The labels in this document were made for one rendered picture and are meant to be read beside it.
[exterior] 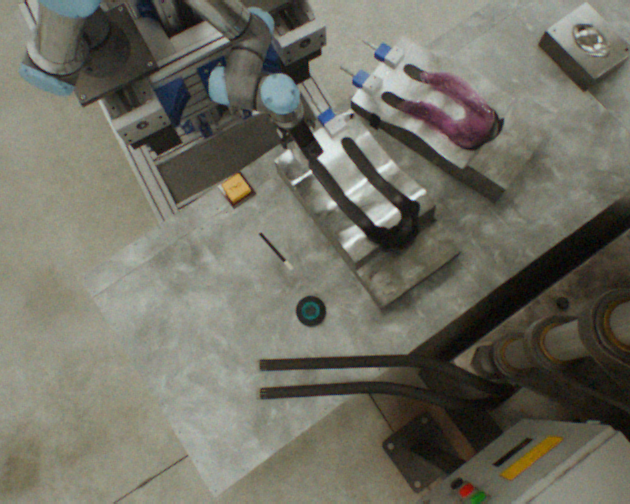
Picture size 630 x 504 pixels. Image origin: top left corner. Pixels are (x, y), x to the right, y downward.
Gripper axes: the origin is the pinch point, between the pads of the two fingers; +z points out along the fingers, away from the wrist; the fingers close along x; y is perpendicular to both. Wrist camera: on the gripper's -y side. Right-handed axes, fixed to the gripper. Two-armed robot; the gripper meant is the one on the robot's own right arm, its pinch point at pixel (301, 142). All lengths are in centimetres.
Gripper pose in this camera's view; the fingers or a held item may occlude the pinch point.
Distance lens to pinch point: 154.8
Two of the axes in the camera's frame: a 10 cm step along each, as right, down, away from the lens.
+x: -8.1, 5.9, 0.3
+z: 0.8, 0.6, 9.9
